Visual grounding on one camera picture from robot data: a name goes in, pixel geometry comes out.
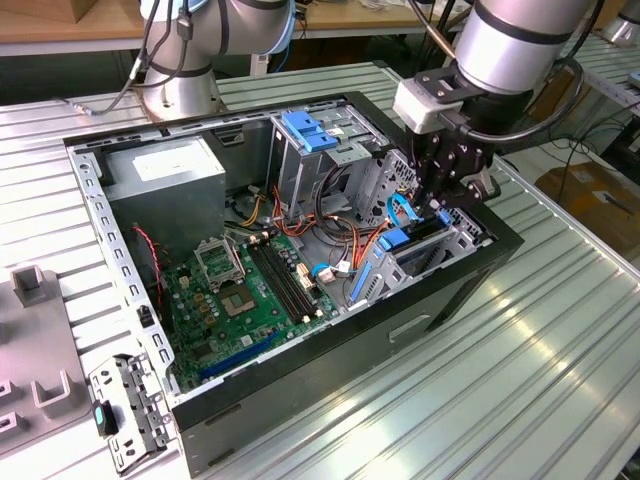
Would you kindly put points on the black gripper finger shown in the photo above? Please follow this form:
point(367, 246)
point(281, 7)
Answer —
point(427, 165)
point(470, 194)

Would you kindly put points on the hard disk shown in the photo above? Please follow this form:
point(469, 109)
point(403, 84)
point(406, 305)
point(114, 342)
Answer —
point(392, 240)

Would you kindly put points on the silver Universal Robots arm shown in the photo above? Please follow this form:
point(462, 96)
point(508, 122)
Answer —
point(500, 45)

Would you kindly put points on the grey metal disk bay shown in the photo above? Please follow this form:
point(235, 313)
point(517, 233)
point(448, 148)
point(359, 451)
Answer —
point(385, 272)

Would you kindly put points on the large brown cardboard box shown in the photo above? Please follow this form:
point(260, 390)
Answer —
point(555, 100)

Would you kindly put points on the brown cardboard box with label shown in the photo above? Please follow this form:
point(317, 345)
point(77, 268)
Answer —
point(590, 200)

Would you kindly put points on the blue plastic drive latch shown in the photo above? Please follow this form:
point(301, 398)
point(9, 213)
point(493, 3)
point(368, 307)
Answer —
point(307, 132)

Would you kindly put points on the grey metal drive cage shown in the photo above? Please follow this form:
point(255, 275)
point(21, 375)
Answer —
point(295, 175)

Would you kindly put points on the long wooden desk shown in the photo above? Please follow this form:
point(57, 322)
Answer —
point(360, 17)

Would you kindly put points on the slatted metal side table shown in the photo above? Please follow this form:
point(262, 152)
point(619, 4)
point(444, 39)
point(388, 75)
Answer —
point(615, 75)

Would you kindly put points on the black RAM slot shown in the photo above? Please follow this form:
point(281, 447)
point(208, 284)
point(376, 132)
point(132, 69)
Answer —
point(293, 276)
point(282, 281)
point(276, 284)
point(287, 279)

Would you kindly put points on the black open PC case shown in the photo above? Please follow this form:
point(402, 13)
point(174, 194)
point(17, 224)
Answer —
point(310, 370)

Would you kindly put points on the CPU socket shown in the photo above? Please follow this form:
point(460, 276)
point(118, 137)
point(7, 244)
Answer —
point(235, 302)

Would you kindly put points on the green motherboard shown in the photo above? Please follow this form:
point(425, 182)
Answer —
point(250, 325)

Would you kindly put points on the grey power supply unit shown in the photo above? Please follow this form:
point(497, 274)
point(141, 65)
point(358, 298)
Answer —
point(165, 210)

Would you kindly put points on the blue expansion slot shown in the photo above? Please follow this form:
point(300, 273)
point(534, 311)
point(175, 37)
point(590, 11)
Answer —
point(235, 357)

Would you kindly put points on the grey parts rack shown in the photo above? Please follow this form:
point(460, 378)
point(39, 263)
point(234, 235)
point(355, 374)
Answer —
point(40, 340)

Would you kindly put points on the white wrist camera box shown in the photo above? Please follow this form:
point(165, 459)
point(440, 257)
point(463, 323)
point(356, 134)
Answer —
point(417, 107)

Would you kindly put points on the metal slot retention bracket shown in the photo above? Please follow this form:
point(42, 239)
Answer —
point(112, 380)

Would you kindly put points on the teal plastic bracket latch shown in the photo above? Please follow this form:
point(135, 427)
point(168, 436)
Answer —
point(100, 417)

